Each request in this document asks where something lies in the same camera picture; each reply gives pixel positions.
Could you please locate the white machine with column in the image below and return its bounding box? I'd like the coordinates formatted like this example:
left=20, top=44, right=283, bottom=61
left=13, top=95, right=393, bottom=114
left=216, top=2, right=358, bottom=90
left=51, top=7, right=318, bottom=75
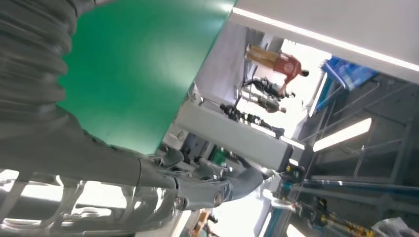
left=175, top=99, right=307, bottom=172

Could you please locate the black humanoid robot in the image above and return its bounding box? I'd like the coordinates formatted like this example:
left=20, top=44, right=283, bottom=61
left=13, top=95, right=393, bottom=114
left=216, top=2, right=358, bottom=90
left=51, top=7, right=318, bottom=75
left=219, top=103, right=286, bottom=138
left=242, top=77, right=296, bottom=100
left=240, top=92, right=288, bottom=114

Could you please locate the person in red shirt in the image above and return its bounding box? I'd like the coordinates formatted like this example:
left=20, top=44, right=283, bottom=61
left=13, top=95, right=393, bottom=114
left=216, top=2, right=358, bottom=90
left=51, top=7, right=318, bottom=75
left=245, top=43, right=310, bottom=96

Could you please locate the long ceiling light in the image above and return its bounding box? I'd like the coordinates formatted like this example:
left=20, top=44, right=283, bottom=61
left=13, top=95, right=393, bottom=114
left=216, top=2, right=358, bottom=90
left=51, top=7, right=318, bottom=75
left=312, top=118, right=373, bottom=153

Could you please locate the yellow and black tool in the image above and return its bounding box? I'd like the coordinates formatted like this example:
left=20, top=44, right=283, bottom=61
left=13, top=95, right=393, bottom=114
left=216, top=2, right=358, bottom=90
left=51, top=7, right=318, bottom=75
left=311, top=197, right=376, bottom=237

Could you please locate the blue banner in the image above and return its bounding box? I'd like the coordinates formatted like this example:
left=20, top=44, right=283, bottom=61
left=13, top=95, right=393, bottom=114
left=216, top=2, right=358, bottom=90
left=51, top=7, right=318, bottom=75
left=322, top=56, right=378, bottom=91

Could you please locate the white plastic bag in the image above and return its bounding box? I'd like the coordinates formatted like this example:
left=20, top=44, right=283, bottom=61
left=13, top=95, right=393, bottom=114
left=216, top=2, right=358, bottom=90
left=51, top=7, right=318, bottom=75
left=371, top=217, right=419, bottom=237

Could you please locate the blue metal rail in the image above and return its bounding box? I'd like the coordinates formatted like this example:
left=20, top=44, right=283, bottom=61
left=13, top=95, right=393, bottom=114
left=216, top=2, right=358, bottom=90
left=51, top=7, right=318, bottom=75
left=301, top=178, right=419, bottom=198

